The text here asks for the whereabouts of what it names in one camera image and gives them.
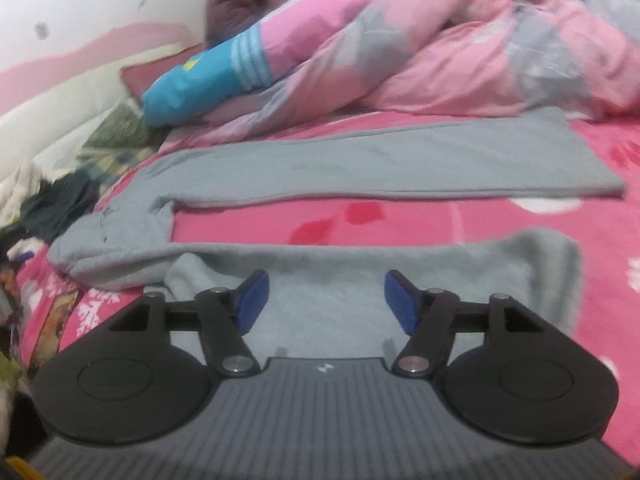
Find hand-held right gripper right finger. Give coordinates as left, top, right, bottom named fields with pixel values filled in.
left=384, top=269, right=546, bottom=378

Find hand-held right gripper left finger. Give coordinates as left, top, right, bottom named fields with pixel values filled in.
left=107, top=269, right=271, bottom=378

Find grey pants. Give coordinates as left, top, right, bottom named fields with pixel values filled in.
left=47, top=105, right=628, bottom=361

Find pink floral blanket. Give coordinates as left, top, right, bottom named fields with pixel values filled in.
left=10, top=110, right=640, bottom=461

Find checkered green cloth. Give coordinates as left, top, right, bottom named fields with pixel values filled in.
left=75, top=145, right=161, bottom=181

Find dark printed book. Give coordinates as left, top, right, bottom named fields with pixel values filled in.
left=0, top=240, right=83, bottom=371

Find dark grey garment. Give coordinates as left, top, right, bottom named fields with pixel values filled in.
left=20, top=172, right=103, bottom=243

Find green floral pillow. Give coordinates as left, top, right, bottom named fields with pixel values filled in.
left=82, top=100, right=168, bottom=151

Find blue pink striped quilt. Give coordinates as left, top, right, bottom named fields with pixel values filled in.
left=140, top=0, right=381, bottom=128

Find dark red pillow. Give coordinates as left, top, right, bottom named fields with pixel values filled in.
left=120, top=42, right=211, bottom=103

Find pink grey floral duvet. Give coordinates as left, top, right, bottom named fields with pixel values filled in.
left=200, top=0, right=640, bottom=141

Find white fuzzy cloth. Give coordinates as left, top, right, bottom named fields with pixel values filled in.
left=0, top=157, right=51, bottom=231

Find pink white headboard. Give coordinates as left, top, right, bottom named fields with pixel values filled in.
left=0, top=20, right=211, bottom=181

